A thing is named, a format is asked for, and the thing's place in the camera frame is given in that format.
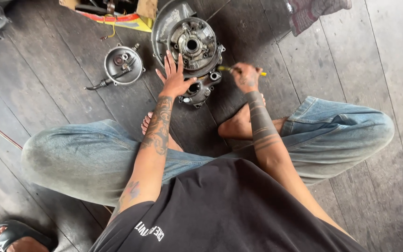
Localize person's left hand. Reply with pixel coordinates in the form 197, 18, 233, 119
155, 50, 197, 98

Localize person's right hand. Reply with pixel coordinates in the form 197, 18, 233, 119
231, 63, 263, 94

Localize yellow-handled tool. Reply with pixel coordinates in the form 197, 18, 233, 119
218, 65, 267, 77

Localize grey metal engine crankcase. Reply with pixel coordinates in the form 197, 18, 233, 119
151, 1, 226, 109

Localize person's right foot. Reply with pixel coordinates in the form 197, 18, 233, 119
218, 94, 288, 141

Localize grey and red work glove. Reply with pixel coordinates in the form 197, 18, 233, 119
285, 0, 352, 37

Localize person's left foot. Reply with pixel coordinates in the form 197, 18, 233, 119
141, 111, 185, 153

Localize cardboard box of parts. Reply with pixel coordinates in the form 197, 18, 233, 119
59, 0, 159, 33

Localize person's black t-shirt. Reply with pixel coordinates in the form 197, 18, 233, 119
89, 157, 370, 252

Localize person's blue jeans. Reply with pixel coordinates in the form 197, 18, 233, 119
21, 96, 395, 207

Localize black sandal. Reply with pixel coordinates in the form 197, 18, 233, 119
0, 219, 59, 252

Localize round metal cover with cable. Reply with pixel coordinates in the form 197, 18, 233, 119
84, 43, 146, 91

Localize yellow wire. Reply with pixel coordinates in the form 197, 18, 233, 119
100, 14, 118, 40

